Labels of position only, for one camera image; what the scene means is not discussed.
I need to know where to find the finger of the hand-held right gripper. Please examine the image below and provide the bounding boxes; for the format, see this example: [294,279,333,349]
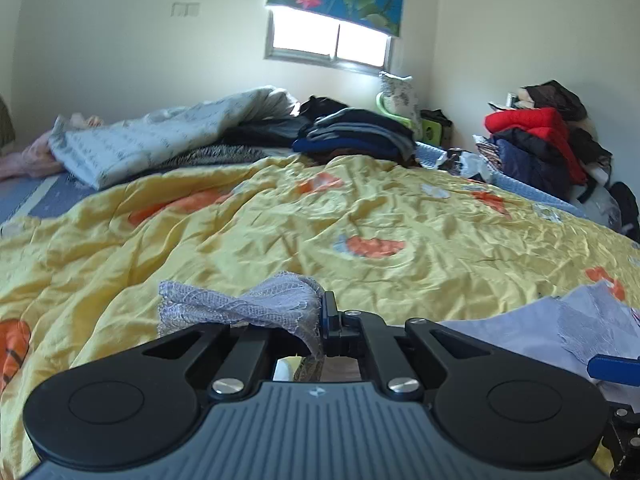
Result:
[597,406,640,479]
[586,353,640,387]

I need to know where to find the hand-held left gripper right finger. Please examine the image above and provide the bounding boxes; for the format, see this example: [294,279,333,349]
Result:
[320,290,494,403]

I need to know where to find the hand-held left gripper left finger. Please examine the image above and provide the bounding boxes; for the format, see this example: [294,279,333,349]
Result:
[142,322,274,402]

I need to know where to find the lavender lace-trimmed garment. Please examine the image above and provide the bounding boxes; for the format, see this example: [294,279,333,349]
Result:
[157,270,640,391]

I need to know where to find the stack of folded dark clothes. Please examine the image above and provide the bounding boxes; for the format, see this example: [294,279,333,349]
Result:
[292,107,418,162]

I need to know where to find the yellow quilt with orange print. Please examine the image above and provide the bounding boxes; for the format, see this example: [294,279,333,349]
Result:
[0,152,640,476]

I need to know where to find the black bag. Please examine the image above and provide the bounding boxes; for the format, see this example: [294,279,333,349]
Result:
[607,181,640,241]

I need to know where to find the white plastic bag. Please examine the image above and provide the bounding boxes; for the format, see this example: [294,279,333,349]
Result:
[579,189,623,231]
[457,151,497,182]

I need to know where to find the dark speckled cloth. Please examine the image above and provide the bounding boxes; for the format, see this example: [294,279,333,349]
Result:
[145,144,271,171]

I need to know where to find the light blue knitted blanket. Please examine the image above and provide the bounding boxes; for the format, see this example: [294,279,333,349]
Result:
[412,142,591,218]

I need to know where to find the black garment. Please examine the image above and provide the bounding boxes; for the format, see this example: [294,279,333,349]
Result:
[298,95,348,121]

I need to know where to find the green plastic chair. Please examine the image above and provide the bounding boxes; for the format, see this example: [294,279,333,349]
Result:
[376,92,443,146]

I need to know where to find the navy jacket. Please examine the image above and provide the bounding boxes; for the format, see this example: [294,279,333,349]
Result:
[492,130,581,201]

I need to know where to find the floral pillow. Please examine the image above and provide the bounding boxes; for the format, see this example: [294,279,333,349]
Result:
[378,71,423,136]

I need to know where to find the grey-white patterned duvet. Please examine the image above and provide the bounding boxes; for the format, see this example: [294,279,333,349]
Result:
[48,85,301,191]

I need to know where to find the blue bedsheet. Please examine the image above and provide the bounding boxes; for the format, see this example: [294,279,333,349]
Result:
[0,172,98,226]

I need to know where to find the red jacket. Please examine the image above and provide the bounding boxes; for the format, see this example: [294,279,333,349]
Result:
[484,107,588,183]

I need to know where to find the pile of black garments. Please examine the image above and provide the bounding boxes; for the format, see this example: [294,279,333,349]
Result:
[517,80,613,181]

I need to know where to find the window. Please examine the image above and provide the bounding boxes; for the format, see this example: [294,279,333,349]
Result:
[264,6,396,76]

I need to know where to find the pink cloth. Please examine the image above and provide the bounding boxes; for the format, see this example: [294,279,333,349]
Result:
[0,112,103,181]

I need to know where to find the dark brown cloth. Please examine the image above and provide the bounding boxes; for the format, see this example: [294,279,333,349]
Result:
[0,95,16,148]

